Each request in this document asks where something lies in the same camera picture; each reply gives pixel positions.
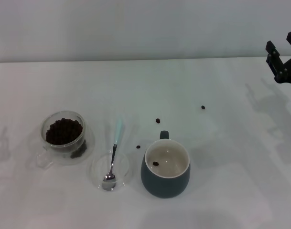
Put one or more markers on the dark blue ceramic mug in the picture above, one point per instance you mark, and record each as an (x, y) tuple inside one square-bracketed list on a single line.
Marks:
[(164, 187)]

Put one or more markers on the double-walled glass cup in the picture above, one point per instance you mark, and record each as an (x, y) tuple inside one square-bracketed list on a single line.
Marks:
[(88, 143)]

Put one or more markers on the coffee bean heap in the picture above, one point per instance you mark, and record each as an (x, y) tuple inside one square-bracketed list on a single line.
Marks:
[(64, 131)]

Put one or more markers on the small clear glass dish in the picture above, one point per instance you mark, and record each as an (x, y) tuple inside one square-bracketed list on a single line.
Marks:
[(122, 164)]

